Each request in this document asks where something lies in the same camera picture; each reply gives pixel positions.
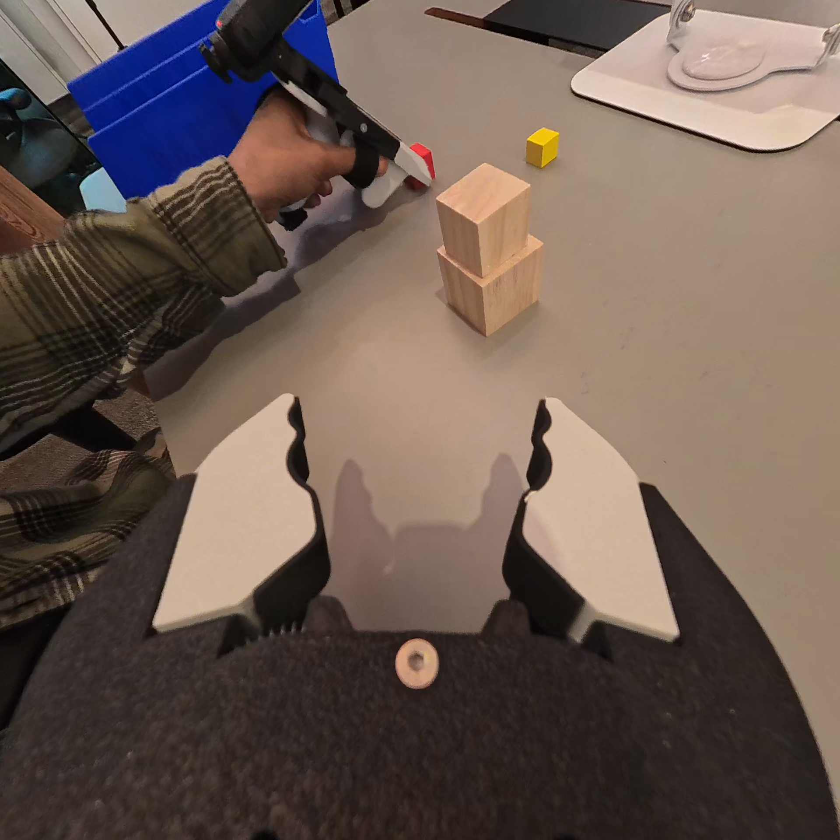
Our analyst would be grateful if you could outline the black flat tablet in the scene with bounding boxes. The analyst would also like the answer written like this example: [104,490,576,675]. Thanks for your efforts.
[482,0,670,51]

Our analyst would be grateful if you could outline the yellow wooden cube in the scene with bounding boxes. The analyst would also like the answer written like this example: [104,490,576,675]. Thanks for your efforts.
[525,128,560,169]

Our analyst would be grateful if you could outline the teal office chair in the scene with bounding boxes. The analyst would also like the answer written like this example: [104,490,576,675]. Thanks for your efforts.
[0,59,89,212]

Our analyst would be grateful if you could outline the person's plaid shirt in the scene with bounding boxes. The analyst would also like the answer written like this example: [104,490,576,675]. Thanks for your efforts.
[0,430,176,627]

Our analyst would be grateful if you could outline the red wooden cube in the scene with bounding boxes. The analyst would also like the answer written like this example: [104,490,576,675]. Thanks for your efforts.
[406,142,435,191]

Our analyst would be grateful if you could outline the person's left hand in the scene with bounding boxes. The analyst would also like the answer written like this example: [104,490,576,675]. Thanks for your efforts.
[228,88,389,225]

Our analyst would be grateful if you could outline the large natural wooden cube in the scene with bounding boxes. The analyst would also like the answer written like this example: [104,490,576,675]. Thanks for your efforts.
[437,236,545,337]

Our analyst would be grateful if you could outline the person's dark trousers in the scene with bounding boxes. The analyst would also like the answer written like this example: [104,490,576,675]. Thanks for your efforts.
[0,610,73,729]

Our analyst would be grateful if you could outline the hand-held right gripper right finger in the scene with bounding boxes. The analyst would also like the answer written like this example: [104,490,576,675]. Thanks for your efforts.
[502,397,681,644]

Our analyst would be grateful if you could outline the white stand with wooden board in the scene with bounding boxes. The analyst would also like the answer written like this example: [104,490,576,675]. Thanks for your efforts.
[571,0,840,153]

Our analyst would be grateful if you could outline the blue plastic bin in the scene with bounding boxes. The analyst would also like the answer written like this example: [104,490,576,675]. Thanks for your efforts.
[67,0,339,199]

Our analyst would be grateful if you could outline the small natural wooden cube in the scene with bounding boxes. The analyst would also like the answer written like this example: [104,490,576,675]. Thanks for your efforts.
[436,163,531,278]

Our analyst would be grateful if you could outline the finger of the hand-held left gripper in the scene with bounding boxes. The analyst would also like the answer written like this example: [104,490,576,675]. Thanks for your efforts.
[394,143,434,187]

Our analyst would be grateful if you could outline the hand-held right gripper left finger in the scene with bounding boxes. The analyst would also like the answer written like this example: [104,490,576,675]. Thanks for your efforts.
[151,394,331,636]

